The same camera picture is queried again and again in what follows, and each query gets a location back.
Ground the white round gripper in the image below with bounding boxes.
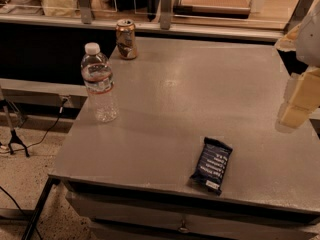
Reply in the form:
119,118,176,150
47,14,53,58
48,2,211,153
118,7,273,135
275,2,320,133

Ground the dark blue rxbar wrapper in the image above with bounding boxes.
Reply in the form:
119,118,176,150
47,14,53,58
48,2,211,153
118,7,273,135
190,137,233,195

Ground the clear plastic water bottle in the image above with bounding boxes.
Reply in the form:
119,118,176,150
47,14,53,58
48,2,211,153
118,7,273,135
81,42,119,122

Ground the crushed brown soda can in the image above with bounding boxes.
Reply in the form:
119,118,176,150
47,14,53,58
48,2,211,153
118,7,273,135
116,19,137,60

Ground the grey metal table drawer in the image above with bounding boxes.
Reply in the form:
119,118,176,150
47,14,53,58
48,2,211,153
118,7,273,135
66,192,318,240

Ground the black table leg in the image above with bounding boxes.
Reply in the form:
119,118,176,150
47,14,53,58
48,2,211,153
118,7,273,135
21,177,60,240

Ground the black tripod stand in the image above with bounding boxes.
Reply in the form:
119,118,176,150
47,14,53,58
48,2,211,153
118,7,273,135
0,87,29,157

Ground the grey metal bracket right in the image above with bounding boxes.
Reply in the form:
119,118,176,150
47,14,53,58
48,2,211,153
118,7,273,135
284,0,314,34

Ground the grey metal bracket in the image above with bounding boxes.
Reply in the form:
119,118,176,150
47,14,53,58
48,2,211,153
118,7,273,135
160,0,172,30
284,0,314,34
78,0,93,24

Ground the grey metal bracket middle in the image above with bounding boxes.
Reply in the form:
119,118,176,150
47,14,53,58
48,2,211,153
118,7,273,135
160,0,172,30

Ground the grey metal bracket left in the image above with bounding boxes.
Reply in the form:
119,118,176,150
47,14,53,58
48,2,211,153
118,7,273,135
78,0,93,24

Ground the black power cable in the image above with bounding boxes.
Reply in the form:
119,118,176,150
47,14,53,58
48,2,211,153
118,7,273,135
0,97,70,153

